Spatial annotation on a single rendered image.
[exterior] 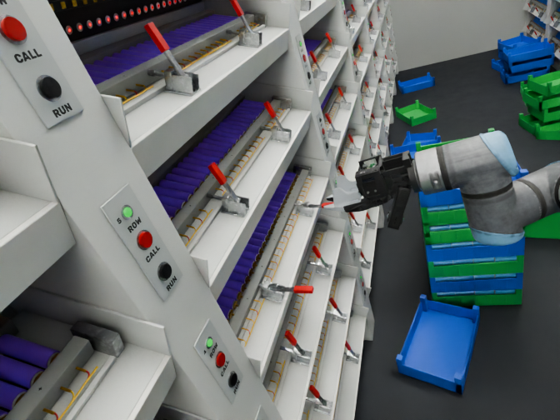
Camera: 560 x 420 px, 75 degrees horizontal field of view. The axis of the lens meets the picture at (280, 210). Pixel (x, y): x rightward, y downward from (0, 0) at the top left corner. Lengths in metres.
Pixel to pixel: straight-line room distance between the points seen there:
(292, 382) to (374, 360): 0.69
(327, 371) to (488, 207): 0.57
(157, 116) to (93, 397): 0.30
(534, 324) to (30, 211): 1.50
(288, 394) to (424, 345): 0.78
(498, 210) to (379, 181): 0.22
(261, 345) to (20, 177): 0.44
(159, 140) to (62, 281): 0.17
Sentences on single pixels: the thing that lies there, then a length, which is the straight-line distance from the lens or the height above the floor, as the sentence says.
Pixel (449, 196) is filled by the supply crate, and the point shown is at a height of 0.51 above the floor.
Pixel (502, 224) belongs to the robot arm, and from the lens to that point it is 0.81.
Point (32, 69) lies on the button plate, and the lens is 0.35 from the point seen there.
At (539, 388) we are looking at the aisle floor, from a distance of 1.44.
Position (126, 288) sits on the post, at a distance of 0.37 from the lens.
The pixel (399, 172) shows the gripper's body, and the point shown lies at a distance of 0.78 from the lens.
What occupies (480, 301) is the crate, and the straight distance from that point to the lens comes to 1.59.
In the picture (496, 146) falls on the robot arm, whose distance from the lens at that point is 0.76.
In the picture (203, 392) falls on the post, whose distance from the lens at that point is 0.49.
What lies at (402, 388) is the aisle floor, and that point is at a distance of 1.40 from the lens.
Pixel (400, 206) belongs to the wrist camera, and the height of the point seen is 0.75.
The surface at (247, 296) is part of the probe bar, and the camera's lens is 0.67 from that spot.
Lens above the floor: 1.21
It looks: 30 degrees down
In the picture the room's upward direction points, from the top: 20 degrees counter-clockwise
